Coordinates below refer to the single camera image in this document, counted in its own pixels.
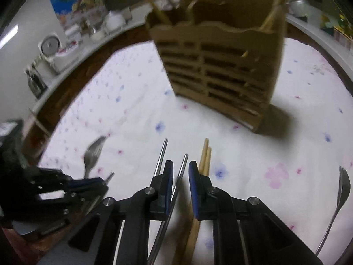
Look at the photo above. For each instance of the yellow green bottles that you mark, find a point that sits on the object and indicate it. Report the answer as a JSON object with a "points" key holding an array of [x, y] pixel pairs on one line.
{"points": [[331, 19]]}

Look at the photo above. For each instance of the small metal fork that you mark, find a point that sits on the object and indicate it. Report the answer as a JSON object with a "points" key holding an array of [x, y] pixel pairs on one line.
{"points": [[340, 196]]}

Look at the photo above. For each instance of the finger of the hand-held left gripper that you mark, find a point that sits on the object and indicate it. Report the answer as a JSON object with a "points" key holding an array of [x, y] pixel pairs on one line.
{"points": [[82, 197], [85, 182]]}

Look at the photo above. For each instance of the metal chopstick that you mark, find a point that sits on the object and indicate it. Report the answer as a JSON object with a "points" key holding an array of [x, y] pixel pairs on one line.
{"points": [[109, 177], [181, 169], [160, 157]]}

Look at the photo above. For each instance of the metal pot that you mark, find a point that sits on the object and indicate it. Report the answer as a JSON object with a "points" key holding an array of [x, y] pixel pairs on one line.
{"points": [[299, 7]]}

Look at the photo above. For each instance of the white rice cooker open lid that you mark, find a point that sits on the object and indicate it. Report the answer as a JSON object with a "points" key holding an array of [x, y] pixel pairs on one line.
{"points": [[56, 52]]}

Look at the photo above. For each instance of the white floral tablecloth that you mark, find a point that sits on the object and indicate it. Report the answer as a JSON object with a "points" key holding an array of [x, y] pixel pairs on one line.
{"points": [[124, 102]]}

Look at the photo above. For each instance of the wooden utensil holder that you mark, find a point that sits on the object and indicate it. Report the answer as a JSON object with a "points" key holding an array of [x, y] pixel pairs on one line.
{"points": [[220, 60]]}

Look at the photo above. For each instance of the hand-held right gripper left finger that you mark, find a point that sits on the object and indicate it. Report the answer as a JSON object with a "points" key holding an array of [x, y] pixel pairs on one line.
{"points": [[168, 190]]}

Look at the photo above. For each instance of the round white cooker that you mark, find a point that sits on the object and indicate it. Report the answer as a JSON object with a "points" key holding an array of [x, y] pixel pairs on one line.
{"points": [[114, 20]]}

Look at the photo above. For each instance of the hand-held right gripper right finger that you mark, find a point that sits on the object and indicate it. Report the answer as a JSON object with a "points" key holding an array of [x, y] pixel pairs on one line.
{"points": [[194, 191]]}

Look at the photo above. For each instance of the large metal fork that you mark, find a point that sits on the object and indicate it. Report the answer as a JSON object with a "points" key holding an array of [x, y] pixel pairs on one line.
{"points": [[92, 154]]}

